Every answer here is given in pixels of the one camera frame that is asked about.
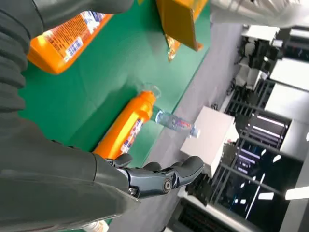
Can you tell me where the clear water bottle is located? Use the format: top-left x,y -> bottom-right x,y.
155,108 -> 201,140

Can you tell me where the green table mat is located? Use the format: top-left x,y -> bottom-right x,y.
18,0 -> 211,232

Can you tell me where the white box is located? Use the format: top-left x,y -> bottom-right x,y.
179,105 -> 236,179

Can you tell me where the yellow taped cardboard sheet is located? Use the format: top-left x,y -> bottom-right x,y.
137,0 -> 210,62

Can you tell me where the black framed glass partition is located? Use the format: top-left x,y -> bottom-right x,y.
210,78 -> 309,225

